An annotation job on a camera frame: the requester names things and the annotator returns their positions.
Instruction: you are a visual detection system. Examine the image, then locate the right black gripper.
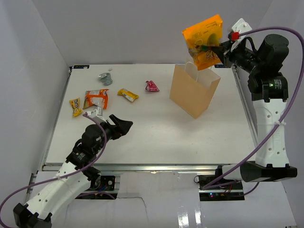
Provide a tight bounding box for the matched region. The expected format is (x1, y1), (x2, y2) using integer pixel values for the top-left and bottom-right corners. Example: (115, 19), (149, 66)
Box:
(213, 38), (264, 75)

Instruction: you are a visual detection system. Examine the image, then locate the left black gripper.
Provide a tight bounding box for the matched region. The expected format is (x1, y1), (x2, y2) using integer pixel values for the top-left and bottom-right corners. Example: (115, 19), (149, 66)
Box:
(94, 114), (133, 153)

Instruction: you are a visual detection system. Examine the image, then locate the large orange candy bag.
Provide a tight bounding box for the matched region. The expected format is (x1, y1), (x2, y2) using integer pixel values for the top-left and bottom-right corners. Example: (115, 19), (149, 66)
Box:
(182, 14), (223, 71)

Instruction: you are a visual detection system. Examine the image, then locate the small red triangular packet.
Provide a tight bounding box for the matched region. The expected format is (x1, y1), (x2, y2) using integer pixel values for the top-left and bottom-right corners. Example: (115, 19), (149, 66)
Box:
(145, 80), (160, 92)

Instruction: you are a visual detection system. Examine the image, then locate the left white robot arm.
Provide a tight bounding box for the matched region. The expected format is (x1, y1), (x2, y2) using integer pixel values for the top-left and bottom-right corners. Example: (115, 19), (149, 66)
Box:
(13, 114), (133, 228)

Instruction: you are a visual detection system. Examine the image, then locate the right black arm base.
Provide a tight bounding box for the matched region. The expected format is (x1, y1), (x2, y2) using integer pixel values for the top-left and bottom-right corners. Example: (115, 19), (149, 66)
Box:
(194, 174), (243, 190)

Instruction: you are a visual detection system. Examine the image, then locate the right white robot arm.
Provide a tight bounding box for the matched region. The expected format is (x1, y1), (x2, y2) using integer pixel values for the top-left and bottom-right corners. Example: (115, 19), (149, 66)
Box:
(212, 34), (297, 190)

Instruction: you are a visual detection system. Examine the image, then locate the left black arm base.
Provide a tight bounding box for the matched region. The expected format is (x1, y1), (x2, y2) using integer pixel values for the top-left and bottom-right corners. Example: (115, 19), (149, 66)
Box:
(95, 176), (115, 191)

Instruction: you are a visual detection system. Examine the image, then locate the orange white snack bag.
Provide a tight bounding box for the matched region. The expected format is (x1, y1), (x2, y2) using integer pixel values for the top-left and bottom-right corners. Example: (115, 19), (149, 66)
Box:
(83, 89), (108, 110)

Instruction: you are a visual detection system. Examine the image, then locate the brown paper bag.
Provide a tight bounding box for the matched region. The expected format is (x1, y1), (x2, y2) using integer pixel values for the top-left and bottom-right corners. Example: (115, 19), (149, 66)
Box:
(170, 62), (220, 119)

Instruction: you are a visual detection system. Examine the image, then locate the right table logo sticker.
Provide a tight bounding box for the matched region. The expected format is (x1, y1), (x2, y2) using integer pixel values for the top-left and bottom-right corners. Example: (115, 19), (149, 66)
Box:
(214, 64), (231, 68)

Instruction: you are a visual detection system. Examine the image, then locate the table logo sticker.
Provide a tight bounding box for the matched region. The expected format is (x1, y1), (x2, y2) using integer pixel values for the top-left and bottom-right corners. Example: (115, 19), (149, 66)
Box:
(214, 64), (231, 68)
(73, 65), (90, 69)

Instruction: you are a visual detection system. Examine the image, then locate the yellow snack bar wrapper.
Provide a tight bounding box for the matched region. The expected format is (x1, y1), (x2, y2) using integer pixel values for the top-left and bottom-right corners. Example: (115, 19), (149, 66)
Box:
(117, 88), (139, 103)

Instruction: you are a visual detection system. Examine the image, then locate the silver grey foil packet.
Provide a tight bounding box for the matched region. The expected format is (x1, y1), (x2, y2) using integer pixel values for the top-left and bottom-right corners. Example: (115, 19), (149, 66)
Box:
(98, 73), (113, 86)

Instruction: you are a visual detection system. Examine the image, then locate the yellow M&M's packet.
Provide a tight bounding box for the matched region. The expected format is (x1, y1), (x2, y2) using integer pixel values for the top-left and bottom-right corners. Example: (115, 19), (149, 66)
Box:
(69, 98), (83, 117)

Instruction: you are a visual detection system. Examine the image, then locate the left table logo sticker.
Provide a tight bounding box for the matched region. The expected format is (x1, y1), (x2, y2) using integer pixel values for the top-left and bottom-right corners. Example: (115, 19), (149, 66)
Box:
(73, 65), (90, 69)

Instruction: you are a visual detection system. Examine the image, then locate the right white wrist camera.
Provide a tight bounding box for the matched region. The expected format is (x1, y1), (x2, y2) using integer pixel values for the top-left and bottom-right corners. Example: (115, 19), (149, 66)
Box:
(229, 18), (252, 52)

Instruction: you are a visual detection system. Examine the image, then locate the aluminium table frame rail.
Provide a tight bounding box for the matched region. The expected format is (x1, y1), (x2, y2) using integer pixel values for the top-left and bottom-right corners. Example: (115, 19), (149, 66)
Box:
(26, 64), (258, 198)

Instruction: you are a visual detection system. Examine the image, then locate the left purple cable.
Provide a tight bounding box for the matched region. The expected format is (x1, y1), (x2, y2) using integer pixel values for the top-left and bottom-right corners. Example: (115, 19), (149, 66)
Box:
(0, 113), (117, 228)

